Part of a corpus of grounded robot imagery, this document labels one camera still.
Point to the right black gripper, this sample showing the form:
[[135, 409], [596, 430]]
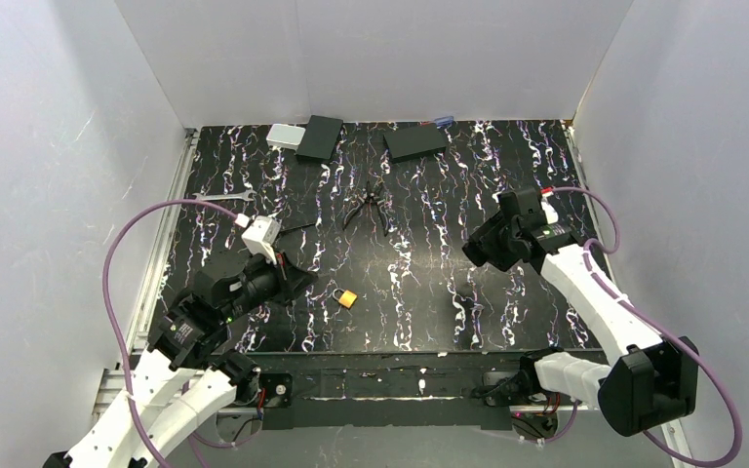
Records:
[[480, 249]]

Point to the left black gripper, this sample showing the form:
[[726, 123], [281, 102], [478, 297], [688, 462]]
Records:
[[285, 278]]

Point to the brass padlock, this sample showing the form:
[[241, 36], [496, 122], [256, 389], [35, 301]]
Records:
[[344, 298]]

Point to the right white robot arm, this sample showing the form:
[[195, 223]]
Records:
[[646, 380]]

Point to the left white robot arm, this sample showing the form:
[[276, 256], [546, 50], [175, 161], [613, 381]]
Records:
[[183, 377]]

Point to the silver open-end wrench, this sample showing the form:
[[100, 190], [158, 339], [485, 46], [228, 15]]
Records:
[[245, 196]]

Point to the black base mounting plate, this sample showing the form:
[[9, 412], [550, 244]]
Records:
[[400, 389]]

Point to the blue transparent small item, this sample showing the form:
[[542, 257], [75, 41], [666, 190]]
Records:
[[440, 122]]

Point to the black box right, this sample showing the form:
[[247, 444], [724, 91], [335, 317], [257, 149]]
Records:
[[414, 143]]

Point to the black box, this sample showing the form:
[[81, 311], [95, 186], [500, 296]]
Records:
[[320, 139], [414, 143]]

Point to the white rectangular box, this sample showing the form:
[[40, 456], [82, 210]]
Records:
[[285, 136]]

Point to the black box left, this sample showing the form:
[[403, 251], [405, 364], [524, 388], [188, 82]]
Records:
[[320, 139]]

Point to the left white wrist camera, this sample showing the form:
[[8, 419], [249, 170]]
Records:
[[260, 233]]

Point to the black handled pliers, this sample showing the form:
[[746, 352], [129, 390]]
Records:
[[370, 196]]

